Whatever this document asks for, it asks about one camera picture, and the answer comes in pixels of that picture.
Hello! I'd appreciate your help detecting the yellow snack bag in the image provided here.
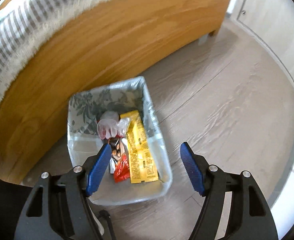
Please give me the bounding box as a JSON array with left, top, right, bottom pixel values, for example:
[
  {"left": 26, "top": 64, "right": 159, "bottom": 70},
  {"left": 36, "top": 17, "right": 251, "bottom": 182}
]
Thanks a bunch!
[{"left": 120, "top": 110, "right": 158, "bottom": 184}]

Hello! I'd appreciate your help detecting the red snack wrapper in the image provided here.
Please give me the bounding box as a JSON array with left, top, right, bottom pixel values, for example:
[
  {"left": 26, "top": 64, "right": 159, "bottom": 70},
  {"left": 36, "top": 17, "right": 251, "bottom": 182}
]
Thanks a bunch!
[{"left": 108, "top": 138, "right": 130, "bottom": 183}]

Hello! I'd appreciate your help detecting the lined trash bin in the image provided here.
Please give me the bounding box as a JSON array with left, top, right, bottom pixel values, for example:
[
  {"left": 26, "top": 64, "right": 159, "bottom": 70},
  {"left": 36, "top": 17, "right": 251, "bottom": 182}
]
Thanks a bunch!
[{"left": 67, "top": 76, "right": 172, "bottom": 206}]

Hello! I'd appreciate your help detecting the wooden bed frame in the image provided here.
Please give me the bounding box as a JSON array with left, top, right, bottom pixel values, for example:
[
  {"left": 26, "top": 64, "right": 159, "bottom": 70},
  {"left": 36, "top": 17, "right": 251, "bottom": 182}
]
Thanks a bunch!
[{"left": 0, "top": 0, "right": 230, "bottom": 184}]

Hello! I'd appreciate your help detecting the clear plastic bag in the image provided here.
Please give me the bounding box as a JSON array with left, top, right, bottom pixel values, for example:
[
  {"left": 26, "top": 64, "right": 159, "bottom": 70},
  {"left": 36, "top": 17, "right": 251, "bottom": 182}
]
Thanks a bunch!
[{"left": 97, "top": 111, "right": 131, "bottom": 140}]

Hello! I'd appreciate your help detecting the beige room door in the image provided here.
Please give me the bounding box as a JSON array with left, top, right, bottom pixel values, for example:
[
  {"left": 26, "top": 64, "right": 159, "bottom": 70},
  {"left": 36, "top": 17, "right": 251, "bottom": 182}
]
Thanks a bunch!
[{"left": 231, "top": 0, "right": 294, "bottom": 86}]

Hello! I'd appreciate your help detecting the brown checkered blanket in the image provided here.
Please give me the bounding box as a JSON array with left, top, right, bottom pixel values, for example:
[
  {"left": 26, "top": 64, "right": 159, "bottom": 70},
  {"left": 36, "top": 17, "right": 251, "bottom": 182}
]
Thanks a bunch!
[{"left": 0, "top": 0, "right": 110, "bottom": 103}]

